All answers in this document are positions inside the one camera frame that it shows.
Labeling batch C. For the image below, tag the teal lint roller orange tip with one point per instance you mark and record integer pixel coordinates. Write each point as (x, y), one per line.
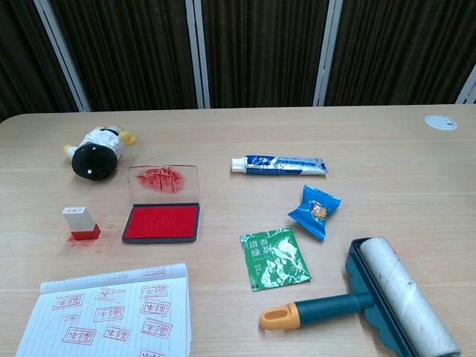
(327, 306)

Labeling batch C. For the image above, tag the white and red stamp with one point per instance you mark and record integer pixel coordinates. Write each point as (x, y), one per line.
(80, 221)

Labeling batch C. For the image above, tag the blue snack packet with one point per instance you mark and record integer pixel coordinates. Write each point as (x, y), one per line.
(314, 212)

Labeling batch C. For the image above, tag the green tea sachet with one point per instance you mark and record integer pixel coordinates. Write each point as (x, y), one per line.
(273, 260)

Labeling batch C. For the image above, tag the stamped lined notepad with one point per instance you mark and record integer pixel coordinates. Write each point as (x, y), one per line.
(111, 331)

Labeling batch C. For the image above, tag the red ink pad clear lid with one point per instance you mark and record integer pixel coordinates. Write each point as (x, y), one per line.
(161, 223)

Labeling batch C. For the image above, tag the blue white toothpaste tube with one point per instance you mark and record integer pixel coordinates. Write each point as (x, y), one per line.
(282, 165)

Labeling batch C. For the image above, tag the grey metal partition post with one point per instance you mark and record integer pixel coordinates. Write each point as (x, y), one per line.
(327, 56)
(468, 89)
(199, 56)
(61, 52)

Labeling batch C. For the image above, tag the black white plush doll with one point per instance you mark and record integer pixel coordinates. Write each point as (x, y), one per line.
(93, 160)

